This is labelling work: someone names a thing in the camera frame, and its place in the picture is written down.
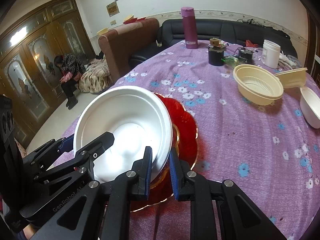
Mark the black leather sofa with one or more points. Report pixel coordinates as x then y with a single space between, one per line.
172 32

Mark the small wooden figure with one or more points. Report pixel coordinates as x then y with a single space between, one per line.
214 42

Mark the purple thermos bottle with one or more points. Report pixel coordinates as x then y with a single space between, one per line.
189 26

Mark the seated person in dark clothes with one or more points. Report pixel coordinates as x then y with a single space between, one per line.
72 70

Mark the purple floral tablecloth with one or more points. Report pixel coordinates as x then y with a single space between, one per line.
270 152

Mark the left hand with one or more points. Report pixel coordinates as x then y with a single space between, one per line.
26 233

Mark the black device with cables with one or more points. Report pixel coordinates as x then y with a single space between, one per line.
246 55

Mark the white plastic jar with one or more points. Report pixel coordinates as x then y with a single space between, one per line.
270 54

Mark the red bag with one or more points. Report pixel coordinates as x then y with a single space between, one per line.
250 44

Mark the white cloth gloves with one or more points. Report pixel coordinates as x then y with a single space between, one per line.
289 61

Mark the red plate with gold characters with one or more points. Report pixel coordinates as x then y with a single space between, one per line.
184 139

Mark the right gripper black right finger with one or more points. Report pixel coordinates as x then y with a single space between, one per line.
218 210

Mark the black round container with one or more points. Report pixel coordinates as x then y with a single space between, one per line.
215 56

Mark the cream plastic bowl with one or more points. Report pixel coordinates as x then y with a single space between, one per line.
293 78
257 84

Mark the green plastic wrapper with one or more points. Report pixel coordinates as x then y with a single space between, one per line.
231 61

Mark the wooden cabinet with glass doors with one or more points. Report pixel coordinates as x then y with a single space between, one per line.
28 74

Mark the small wall plaque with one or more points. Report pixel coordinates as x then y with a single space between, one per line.
112 9

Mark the white paper bowl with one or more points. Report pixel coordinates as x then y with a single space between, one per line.
137 118
309 104

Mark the patterned beige blanket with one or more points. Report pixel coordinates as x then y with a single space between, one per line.
97 78

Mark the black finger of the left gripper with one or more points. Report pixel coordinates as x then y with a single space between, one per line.
85 156
50 151

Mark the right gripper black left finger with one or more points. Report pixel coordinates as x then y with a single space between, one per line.
102 211

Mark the brown armchair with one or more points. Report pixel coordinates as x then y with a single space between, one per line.
119 43

